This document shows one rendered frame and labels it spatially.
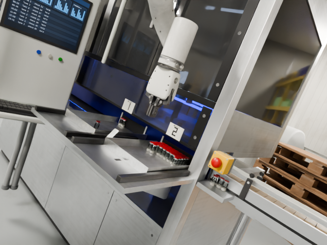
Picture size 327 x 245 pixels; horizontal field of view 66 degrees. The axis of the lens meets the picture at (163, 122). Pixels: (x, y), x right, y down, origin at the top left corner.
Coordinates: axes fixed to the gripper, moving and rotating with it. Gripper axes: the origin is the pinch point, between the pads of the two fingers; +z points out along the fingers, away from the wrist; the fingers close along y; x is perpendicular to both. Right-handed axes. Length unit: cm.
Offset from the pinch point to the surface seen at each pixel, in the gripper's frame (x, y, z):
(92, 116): -18, 54, 21
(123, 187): 12.0, -10.3, 22.5
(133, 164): -1.9, 1.2, 21.2
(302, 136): -547, 43, -8
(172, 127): -27.9, 9.3, 7.2
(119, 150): -1.9, 9.9, 20.0
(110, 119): -30, 54, 21
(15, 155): -5, 98, 68
